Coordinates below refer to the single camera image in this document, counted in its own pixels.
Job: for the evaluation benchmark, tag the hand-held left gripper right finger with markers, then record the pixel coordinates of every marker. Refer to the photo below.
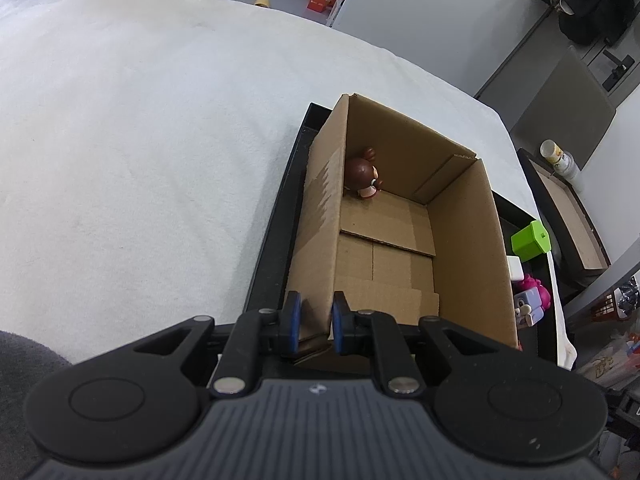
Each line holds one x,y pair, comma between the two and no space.
339,325

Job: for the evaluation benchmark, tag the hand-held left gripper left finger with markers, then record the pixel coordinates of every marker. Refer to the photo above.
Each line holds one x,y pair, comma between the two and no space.
295,317

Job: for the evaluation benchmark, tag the black shallow tray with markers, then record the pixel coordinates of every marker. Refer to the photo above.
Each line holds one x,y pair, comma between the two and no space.
277,250

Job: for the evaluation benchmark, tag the brown cardboard box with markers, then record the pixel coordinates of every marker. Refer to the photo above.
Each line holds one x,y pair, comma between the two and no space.
390,270

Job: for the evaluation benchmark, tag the white charger plug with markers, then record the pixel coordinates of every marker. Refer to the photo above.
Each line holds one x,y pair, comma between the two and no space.
515,269

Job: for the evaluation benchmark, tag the lavender block figurine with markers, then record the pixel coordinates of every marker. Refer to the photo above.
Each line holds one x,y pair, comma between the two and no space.
527,301

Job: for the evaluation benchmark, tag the pink round figurine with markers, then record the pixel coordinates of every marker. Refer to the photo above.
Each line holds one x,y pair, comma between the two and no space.
544,297

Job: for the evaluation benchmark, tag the brown bear figurine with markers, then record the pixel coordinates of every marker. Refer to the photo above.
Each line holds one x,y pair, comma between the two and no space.
361,172

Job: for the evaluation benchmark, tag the green plastic cube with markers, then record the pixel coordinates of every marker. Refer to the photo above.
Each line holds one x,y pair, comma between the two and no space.
530,242

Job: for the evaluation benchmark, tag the clear plastic packaging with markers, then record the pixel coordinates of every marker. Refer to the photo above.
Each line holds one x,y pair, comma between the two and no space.
612,355

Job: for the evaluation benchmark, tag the grey clothing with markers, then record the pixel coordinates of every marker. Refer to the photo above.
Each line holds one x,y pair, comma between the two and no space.
25,375

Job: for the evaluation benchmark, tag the grey board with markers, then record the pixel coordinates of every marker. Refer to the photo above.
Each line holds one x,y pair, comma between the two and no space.
565,105

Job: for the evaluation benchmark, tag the yellow slipper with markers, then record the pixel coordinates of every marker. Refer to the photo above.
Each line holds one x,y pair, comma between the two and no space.
263,2

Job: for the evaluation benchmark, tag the black jacket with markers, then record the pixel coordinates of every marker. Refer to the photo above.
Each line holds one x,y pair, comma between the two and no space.
590,0

